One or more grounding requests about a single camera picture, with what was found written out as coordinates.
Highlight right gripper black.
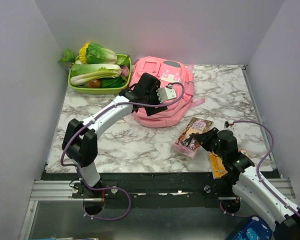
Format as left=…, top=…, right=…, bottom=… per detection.
left=193, top=126, right=227, bottom=160

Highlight illustrated picture book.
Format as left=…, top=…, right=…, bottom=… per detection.
left=172, top=117, right=214, bottom=159

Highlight pink student backpack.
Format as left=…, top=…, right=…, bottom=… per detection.
left=129, top=56, right=205, bottom=128

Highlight orange yellow booklet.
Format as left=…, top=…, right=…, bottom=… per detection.
left=209, top=152, right=228, bottom=180

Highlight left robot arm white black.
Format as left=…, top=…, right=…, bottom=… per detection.
left=61, top=73, right=177, bottom=198

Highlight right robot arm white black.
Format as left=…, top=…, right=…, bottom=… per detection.
left=191, top=127, right=300, bottom=240

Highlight green plastic tray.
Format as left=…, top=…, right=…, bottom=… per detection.
left=68, top=54, right=132, bottom=95

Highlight purple toy vegetable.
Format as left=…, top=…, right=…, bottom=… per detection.
left=120, top=65, right=130, bottom=78

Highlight brown toy mushroom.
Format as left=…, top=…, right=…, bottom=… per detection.
left=87, top=79, right=102, bottom=89

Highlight upper toy cabbage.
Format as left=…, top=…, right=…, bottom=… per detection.
left=85, top=42, right=117, bottom=64

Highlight yellow artificial flower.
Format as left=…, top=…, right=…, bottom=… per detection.
left=78, top=43, right=90, bottom=64

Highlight green artificial leaf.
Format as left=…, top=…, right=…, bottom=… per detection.
left=59, top=48, right=76, bottom=63

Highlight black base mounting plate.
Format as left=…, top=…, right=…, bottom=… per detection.
left=41, top=172, right=240, bottom=209

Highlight blue pencil case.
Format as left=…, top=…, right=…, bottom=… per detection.
left=225, top=216, right=273, bottom=240

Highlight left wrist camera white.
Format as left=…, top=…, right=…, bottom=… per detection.
left=156, top=84, right=177, bottom=104

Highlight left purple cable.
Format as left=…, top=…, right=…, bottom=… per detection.
left=59, top=81, right=186, bottom=221

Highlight aluminium rail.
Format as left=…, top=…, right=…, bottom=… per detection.
left=30, top=178, right=296, bottom=202

